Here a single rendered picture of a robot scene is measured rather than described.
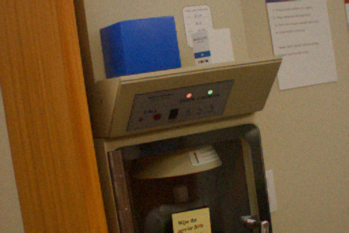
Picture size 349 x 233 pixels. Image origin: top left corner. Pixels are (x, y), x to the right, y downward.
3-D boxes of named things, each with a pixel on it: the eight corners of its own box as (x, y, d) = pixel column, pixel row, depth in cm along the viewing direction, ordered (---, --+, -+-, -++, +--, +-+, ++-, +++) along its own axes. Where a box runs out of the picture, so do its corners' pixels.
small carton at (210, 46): (195, 66, 130) (190, 33, 130) (217, 63, 133) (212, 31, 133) (212, 63, 126) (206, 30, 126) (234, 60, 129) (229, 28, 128)
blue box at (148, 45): (105, 80, 126) (98, 28, 125) (157, 71, 130) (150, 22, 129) (127, 75, 117) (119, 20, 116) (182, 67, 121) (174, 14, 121)
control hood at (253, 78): (101, 138, 126) (93, 81, 125) (258, 110, 140) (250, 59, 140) (127, 139, 116) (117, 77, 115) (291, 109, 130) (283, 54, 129)
